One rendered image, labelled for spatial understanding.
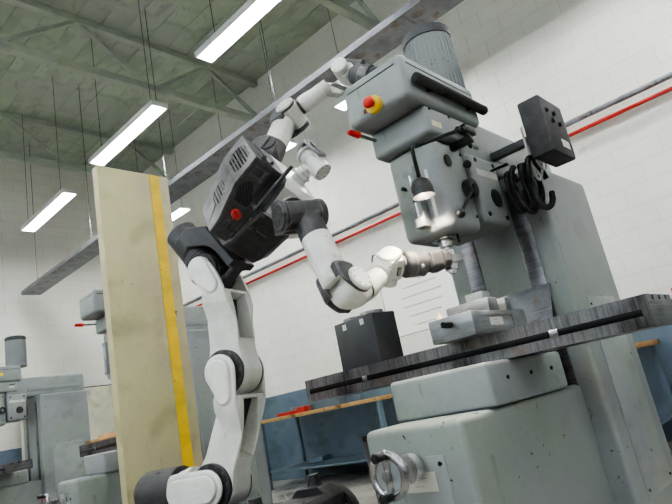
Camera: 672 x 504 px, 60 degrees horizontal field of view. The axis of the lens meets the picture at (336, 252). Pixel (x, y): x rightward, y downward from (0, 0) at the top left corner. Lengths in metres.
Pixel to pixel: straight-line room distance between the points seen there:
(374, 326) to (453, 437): 0.72
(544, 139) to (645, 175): 4.11
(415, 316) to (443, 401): 5.48
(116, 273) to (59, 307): 7.95
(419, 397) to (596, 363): 0.70
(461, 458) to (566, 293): 0.89
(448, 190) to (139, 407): 1.87
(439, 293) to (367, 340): 4.87
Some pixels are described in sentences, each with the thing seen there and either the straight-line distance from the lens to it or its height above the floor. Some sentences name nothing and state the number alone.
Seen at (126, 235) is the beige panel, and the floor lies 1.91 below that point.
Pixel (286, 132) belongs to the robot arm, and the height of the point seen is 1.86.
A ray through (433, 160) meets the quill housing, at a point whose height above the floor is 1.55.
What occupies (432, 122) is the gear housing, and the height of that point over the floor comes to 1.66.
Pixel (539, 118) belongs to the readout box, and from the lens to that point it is 2.12.
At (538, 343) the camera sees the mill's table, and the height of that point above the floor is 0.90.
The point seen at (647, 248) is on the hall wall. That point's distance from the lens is 6.08.
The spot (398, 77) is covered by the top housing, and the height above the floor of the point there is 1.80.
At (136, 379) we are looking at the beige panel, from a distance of 3.06.
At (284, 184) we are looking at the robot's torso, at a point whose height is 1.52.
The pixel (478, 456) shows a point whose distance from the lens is 1.53.
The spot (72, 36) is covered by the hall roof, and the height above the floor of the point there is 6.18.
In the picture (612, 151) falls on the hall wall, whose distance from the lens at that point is 6.30.
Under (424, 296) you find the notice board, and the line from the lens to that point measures 7.09.
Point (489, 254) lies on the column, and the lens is 2.31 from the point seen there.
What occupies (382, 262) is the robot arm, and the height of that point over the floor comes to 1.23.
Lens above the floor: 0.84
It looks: 15 degrees up
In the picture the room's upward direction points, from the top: 11 degrees counter-clockwise
